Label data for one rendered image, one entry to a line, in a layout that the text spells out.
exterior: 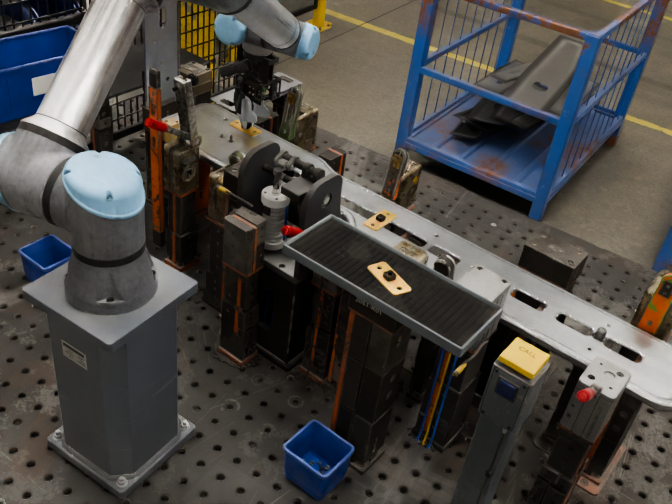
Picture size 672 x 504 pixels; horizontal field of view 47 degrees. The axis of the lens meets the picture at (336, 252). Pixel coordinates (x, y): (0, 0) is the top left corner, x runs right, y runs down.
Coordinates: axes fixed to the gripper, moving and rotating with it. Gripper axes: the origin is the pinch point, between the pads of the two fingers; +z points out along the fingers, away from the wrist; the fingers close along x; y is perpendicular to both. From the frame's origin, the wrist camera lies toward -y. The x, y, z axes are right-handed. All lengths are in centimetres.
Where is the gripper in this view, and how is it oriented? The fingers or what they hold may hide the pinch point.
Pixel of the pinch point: (246, 121)
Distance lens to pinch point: 199.1
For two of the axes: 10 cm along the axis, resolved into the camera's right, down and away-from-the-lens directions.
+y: 7.8, 4.6, -4.3
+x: 6.1, -4.1, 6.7
